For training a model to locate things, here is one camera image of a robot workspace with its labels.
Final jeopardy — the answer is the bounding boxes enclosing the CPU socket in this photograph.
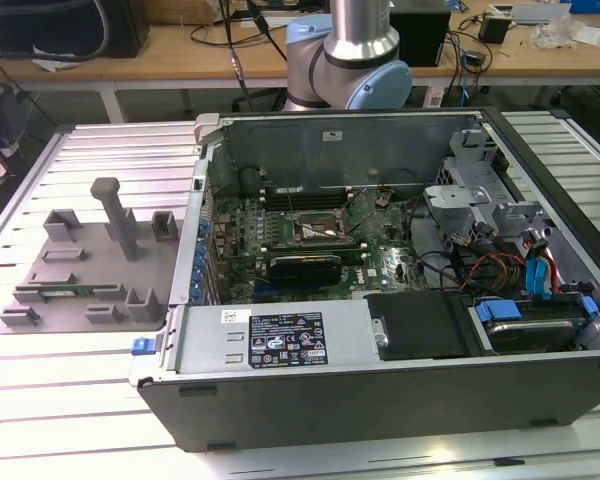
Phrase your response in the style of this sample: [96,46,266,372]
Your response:
[290,208,354,247]

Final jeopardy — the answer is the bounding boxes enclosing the black graphics card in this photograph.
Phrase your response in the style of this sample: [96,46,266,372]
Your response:
[267,251,345,290]

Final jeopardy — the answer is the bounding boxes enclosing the green motherboard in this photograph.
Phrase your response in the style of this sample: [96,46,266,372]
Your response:
[207,185,434,305]

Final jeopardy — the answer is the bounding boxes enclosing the silver power supply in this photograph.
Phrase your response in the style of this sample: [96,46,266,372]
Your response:
[165,298,382,375]

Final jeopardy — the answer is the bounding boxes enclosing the light grey case latch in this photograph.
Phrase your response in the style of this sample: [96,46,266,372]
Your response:
[193,112,222,147]

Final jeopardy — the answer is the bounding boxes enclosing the silver metal drive cage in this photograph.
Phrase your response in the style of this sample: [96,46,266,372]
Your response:
[421,182,492,237]

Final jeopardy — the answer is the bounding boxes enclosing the black PC case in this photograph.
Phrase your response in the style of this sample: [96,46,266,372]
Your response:
[128,104,600,455]

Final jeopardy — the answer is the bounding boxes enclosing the grey parts rack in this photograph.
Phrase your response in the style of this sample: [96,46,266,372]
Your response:
[0,176,187,335]

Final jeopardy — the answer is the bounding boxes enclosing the green RAM stick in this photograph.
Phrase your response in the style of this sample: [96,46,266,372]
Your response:
[35,283,122,297]

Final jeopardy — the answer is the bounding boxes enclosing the large black box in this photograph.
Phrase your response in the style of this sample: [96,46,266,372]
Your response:
[388,7,454,69]

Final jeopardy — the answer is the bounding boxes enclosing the hard disk in blue carrier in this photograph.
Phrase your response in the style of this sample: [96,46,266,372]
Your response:
[468,296,600,357]

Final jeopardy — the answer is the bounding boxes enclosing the small black box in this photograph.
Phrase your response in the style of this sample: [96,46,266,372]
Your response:
[478,13,511,45]

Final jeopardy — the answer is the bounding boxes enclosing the crumpled white paper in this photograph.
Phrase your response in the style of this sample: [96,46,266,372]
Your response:
[31,43,80,72]

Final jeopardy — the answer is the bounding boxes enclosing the black computer tower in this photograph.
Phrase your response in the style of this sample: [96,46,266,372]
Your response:
[0,0,150,60]

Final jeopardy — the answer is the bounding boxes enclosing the dark grey object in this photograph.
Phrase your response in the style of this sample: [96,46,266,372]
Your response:
[0,81,30,152]

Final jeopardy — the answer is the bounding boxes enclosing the clear plastic bags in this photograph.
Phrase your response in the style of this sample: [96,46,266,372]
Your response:
[532,13,584,51]

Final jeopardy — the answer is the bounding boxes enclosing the black hanging cable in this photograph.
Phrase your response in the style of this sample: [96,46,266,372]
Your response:
[217,0,257,113]

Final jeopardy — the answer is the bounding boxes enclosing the blue flat cable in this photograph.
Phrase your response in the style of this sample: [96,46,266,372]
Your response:
[523,249,552,302]

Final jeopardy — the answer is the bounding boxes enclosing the orange flat cable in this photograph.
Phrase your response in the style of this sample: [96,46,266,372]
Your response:
[542,248,564,300]

